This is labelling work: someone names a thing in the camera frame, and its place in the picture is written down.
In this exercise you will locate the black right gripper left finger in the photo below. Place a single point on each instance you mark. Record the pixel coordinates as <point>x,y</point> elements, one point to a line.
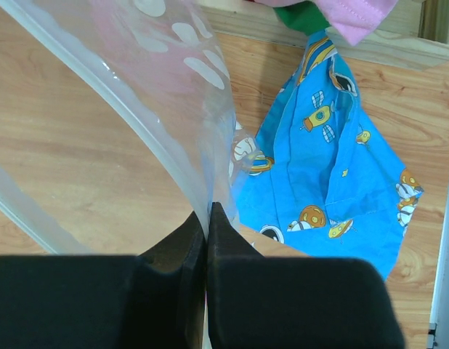
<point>151,300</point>

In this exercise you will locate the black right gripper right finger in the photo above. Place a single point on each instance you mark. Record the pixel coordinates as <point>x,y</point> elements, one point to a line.
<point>292,302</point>

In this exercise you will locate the clear zip top bag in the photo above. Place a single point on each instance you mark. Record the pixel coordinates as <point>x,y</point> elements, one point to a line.
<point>135,131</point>

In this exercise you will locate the blue cartoon print cloth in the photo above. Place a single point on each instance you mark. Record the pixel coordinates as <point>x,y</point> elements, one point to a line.
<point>325,182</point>

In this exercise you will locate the green cloth garment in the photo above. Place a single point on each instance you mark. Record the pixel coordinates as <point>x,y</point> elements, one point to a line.
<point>304,17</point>

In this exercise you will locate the pink cloth garment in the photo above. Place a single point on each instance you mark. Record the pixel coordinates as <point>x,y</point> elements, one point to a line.
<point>354,20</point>

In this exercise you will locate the wooden clothes rack frame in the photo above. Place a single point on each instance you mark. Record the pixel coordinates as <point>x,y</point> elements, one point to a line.
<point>415,34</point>

